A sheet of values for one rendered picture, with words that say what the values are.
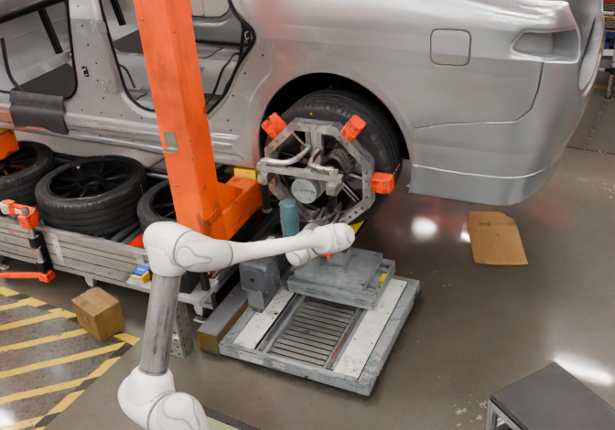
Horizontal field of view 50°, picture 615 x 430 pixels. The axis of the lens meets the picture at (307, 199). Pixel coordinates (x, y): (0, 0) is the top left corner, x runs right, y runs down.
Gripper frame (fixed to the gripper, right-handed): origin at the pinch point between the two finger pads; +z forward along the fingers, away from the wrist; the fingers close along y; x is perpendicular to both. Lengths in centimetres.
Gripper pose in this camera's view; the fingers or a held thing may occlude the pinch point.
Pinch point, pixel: (333, 207)
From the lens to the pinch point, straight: 294.9
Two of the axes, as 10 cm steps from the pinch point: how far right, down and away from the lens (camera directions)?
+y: 9.1, 1.5, -3.9
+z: 4.1, -4.8, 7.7
